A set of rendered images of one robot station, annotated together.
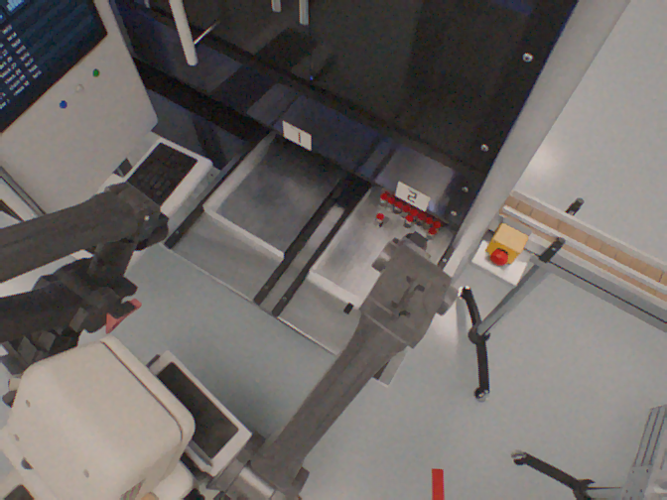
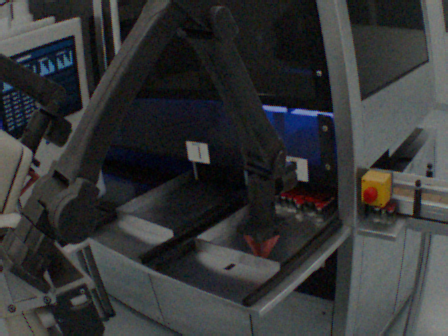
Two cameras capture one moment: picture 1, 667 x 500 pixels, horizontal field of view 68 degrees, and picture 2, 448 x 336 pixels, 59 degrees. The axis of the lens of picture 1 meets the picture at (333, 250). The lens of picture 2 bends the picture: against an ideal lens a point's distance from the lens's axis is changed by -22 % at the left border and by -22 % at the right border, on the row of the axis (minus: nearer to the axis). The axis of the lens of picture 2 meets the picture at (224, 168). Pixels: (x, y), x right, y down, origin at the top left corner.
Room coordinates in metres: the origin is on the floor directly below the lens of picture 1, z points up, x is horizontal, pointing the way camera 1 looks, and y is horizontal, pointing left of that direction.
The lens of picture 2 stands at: (-0.51, -0.31, 1.49)
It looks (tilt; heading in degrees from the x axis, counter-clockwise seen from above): 21 degrees down; 14
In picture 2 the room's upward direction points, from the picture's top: 8 degrees counter-clockwise
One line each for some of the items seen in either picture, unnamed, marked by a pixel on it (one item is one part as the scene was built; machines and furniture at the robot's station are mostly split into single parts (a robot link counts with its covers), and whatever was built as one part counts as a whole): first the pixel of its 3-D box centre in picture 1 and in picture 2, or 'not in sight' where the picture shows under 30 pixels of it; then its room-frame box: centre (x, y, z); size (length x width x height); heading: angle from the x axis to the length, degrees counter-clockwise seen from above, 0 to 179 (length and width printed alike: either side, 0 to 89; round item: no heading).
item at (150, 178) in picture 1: (137, 198); (77, 224); (0.75, 0.57, 0.82); 0.40 x 0.14 x 0.02; 155
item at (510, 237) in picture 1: (507, 241); (377, 187); (0.58, -0.42, 1.00); 0.08 x 0.07 x 0.07; 151
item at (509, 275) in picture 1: (502, 254); (385, 223); (0.61, -0.45, 0.87); 0.14 x 0.13 x 0.02; 151
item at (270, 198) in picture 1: (280, 187); (183, 201); (0.76, 0.16, 0.90); 0.34 x 0.26 x 0.04; 151
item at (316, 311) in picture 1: (318, 239); (211, 232); (0.62, 0.04, 0.87); 0.70 x 0.48 x 0.02; 61
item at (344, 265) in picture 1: (387, 246); (277, 225); (0.60, -0.14, 0.90); 0.34 x 0.26 x 0.04; 151
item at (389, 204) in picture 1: (408, 214); (300, 205); (0.69, -0.19, 0.90); 0.18 x 0.02 x 0.05; 61
